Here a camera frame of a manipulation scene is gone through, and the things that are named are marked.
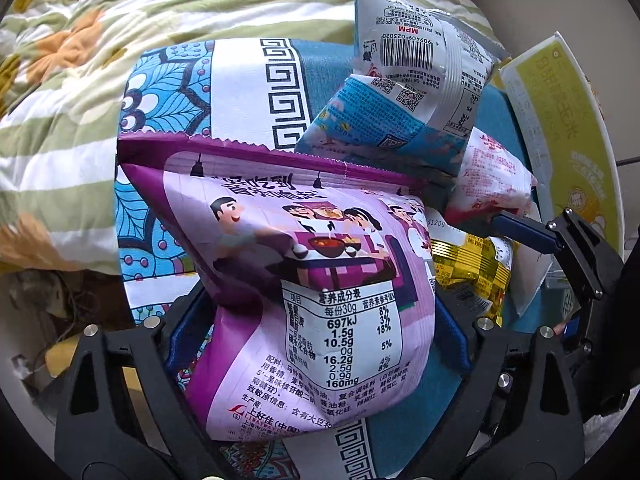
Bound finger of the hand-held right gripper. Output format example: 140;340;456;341
490;207;621;311

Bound black cables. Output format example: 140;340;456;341
30;270;121;361

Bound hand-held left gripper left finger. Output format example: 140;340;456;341
55;285;221;480

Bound green cardboard box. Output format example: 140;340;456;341
497;32;626;261

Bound floral quilt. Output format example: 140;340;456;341
0;0;506;281

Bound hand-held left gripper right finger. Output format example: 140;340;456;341
425;292;586;480

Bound pink white snack bag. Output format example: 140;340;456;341
442;127;538;233

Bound purple chip bag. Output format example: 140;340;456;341
117;130;438;443

